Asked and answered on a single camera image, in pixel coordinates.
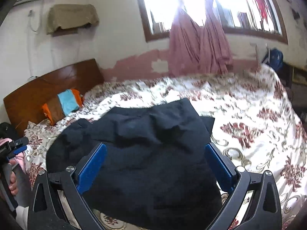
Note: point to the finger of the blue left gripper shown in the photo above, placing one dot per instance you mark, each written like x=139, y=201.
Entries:
x=17, y=151

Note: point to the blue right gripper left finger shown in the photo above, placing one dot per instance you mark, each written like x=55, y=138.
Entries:
x=89, y=166

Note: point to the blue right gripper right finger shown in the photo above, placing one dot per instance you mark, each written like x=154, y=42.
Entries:
x=222, y=167

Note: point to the dark navy padded jacket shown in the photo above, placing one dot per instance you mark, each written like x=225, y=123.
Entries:
x=155, y=174

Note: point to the person's left hand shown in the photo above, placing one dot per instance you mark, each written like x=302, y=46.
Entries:
x=13, y=180

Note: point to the pink fluffy garment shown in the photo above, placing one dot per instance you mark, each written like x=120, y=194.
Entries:
x=18, y=159

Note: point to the wooden brown headboard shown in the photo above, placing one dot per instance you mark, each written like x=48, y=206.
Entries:
x=24, y=104

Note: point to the orange brown blue pillow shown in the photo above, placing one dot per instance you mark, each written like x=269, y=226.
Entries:
x=62, y=104

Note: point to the floral patterned bed quilt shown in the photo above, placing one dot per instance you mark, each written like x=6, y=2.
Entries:
x=255, y=125

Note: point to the wooden side shelf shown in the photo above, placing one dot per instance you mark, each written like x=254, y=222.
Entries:
x=297, y=75

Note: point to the blue backpack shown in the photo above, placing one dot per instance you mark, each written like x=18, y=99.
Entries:
x=274, y=59

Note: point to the pink tied curtain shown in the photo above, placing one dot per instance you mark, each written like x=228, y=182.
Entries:
x=195, y=49

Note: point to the brown framed window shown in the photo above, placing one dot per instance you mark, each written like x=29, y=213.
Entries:
x=258, y=18

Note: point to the red hanging garment outside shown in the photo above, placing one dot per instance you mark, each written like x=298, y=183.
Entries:
x=263, y=9

